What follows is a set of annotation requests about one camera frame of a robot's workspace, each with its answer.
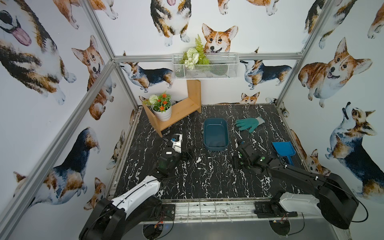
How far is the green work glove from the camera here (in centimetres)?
109

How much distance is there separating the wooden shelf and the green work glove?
0.32m

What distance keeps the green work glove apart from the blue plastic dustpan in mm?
166

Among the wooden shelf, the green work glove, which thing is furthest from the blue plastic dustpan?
the wooden shelf

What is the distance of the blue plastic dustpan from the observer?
95cm

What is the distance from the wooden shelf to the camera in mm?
1000

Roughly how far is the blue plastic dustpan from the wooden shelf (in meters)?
0.60

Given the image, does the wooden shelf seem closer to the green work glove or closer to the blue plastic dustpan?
the green work glove

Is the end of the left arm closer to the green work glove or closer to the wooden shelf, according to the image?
the wooden shelf

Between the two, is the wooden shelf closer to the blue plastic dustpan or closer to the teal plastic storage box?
the teal plastic storage box
